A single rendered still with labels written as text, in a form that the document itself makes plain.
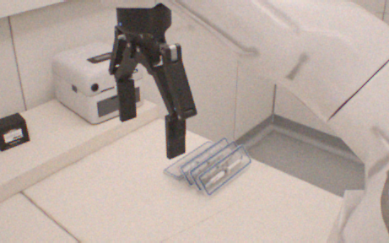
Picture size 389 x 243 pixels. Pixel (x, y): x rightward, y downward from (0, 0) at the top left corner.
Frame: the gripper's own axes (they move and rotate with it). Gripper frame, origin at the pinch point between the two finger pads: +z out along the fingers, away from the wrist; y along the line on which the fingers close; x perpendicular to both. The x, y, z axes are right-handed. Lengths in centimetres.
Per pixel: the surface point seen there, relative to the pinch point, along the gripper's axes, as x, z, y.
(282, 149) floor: -144, 107, 83
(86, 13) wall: -27, 2, 81
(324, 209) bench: -39, 31, -11
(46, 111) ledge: -4, 27, 68
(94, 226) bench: 5.3, 31.2, 17.5
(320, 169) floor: -145, 107, 55
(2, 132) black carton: 14, 21, 54
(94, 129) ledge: -11, 27, 48
